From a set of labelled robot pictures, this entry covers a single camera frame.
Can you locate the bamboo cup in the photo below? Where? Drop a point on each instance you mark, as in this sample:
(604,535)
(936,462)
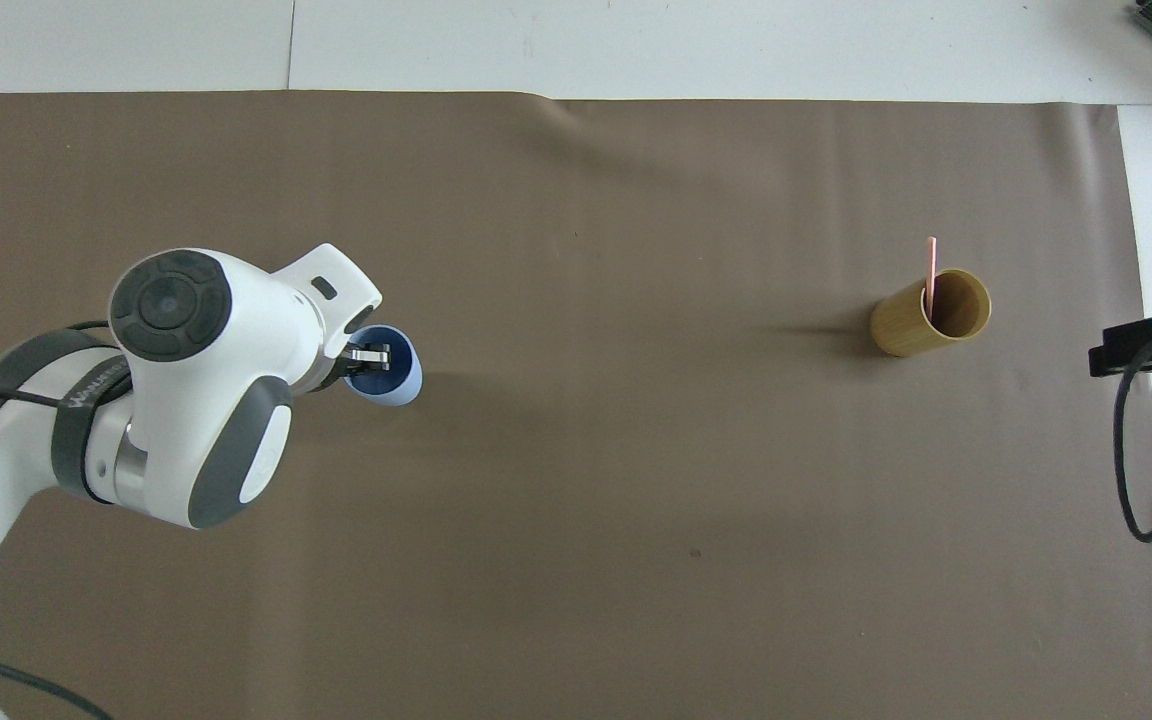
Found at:
(901,328)

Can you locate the black stand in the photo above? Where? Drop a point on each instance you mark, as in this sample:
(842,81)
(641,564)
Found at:
(1136,345)

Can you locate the blue cup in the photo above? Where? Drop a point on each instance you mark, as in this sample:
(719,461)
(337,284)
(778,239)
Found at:
(406,387)

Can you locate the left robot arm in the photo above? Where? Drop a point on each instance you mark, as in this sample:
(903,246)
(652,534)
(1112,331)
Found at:
(186,400)

